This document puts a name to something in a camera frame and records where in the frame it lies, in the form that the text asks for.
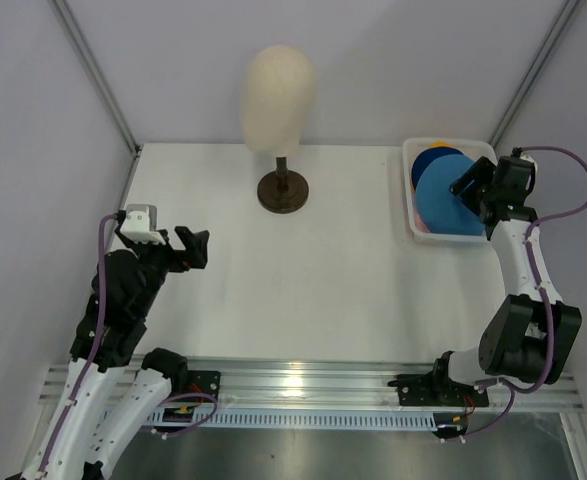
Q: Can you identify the yellow bucket hat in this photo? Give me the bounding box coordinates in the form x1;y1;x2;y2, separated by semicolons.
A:
429;142;456;149

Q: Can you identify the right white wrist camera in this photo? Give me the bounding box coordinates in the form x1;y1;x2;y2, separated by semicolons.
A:
511;147;539;173

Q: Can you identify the cream mannequin head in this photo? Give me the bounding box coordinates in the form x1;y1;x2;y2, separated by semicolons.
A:
240;45;317;157

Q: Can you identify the white slotted cable duct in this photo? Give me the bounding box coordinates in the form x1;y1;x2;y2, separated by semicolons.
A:
141;407;437;432

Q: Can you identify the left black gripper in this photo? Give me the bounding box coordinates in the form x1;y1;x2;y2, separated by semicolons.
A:
117;223;208;317

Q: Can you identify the aluminium frame post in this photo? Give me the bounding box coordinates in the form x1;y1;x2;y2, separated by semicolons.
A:
488;0;586;149
48;0;140;157

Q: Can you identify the left aluminium frame post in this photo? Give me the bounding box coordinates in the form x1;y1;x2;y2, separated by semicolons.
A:
48;0;140;157

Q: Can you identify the right aluminium frame post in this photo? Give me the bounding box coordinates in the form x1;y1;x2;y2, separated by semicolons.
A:
488;0;586;149

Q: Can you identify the white plastic basket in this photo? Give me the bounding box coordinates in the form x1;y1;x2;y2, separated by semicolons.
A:
402;137;496;244

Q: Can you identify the dark blue bucket hat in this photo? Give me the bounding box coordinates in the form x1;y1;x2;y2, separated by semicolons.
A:
411;145;462;189

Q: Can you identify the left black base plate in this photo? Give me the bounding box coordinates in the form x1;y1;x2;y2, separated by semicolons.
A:
186;370;222;403

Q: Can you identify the aluminium mounting rail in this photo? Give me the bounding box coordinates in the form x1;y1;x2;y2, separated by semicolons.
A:
37;355;584;413

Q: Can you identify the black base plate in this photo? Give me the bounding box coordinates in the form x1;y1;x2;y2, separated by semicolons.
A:
186;370;222;403
387;373;489;408

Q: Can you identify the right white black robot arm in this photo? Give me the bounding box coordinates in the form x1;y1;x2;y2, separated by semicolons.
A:
428;157;582;407

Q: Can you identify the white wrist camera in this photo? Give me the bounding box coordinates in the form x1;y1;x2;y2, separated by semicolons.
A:
511;147;539;173
120;204;161;243

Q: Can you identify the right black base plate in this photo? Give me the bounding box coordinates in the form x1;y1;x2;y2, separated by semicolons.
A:
387;373;489;408

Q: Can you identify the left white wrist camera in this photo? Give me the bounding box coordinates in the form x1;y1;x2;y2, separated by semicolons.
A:
120;204;161;243

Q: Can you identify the light blue bucket hat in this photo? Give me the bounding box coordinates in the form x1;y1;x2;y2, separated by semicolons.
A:
414;154;484;237

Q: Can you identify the dark wooden round stand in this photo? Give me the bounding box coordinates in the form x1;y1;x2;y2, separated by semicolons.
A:
257;157;309;214

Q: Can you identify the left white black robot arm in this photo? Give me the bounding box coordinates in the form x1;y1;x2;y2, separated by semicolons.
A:
17;226;218;479

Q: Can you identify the pink hat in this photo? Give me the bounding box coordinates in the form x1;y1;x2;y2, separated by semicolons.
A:
414;210;430;233

